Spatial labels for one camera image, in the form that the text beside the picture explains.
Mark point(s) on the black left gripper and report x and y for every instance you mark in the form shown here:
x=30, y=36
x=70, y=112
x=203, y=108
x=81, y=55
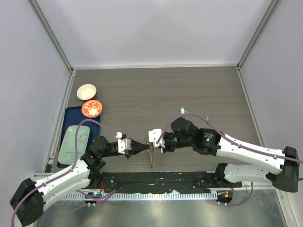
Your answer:
x=137, y=147

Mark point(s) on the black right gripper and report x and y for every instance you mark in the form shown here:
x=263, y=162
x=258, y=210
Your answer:
x=166, y=148

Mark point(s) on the metal disc with keyrings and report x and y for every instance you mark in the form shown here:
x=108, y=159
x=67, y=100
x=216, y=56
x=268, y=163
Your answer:
x=152, y=159

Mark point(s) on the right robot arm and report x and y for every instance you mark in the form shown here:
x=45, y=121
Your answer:
x=279, y=167

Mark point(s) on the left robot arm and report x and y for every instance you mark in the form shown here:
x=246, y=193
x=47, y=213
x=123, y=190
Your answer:
x=32, y=198

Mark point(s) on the green key tag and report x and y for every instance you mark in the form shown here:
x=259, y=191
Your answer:
x=182, y=110

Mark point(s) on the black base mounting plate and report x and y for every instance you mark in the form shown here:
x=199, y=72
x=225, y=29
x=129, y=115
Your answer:
x=159, y=182

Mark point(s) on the orange floral patterned bowl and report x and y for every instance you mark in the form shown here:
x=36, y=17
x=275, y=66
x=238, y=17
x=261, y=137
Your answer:
x=92, y=108

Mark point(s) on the light green rectangular plate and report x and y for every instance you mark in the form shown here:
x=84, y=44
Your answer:
x=67, y=149

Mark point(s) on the dark blue tray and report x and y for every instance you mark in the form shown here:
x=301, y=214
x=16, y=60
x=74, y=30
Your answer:
x=73, y=116

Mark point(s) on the white bowl red outside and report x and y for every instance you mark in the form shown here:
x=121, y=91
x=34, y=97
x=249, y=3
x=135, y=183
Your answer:
x=86, y=92

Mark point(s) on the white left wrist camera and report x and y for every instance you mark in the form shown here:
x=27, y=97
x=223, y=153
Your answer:
x=124, y=146

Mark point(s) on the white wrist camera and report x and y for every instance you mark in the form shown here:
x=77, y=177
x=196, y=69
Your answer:
x=124, y=146
x=156, y=139

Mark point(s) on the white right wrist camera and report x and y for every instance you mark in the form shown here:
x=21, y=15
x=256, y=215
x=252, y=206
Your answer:
x=156, y=139

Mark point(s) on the white slotted cable duct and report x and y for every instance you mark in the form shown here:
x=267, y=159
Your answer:
x=147, y=197

